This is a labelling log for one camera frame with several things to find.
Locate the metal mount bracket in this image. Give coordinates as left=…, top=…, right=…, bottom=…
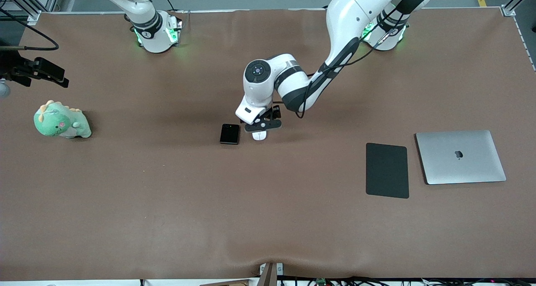
left=259, top=262, right=284, bottom=277

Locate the brown table cover mat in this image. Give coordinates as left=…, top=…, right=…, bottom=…
left=0, top=8, right=536, bottom=280

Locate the black mouse pad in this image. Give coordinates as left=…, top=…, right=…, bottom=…
left=366, top=142, right=410, bottom=199

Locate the green dinosaur plush toy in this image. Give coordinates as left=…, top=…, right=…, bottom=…
left=33, top=100, right=92, bottom=139

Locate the silver closed laptop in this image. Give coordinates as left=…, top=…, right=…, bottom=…
left=415, top=129, right=507, bottom=185

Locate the black flip phone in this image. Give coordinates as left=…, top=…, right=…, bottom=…
left=220, top=124, right=240, bottom=145

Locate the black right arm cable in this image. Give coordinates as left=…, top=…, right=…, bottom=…
left=0, top=8, right=59, bottom=51

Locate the brown wooden post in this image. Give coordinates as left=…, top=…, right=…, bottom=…
left=260, top=263, right=278, bottom=286

